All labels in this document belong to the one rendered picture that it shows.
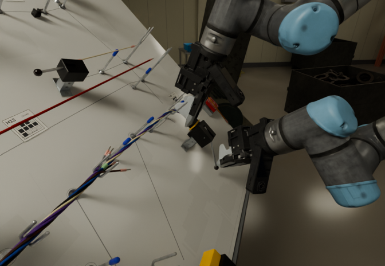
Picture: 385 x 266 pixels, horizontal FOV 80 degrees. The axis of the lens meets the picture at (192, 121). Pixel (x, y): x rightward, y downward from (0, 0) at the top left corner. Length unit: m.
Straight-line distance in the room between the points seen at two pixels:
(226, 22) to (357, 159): 0.35
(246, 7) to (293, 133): 0.26
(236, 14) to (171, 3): 5.31
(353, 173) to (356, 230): 1.68
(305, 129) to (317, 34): 0.16
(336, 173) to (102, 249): 0.41
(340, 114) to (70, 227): 0.47
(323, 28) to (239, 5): 0.18
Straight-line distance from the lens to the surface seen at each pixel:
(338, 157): 0.46
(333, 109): 0.44
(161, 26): 5.82
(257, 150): 0.54
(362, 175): 0.48
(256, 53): 6.34
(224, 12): 0.51
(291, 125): 0.47
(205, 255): 0.49
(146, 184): 0.53
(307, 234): 1.95
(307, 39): 0.41
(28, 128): 0.49
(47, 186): 0.45
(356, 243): 2.06
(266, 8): 0.53
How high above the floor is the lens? 1.42
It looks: 27 degrees down
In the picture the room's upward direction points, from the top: straight up
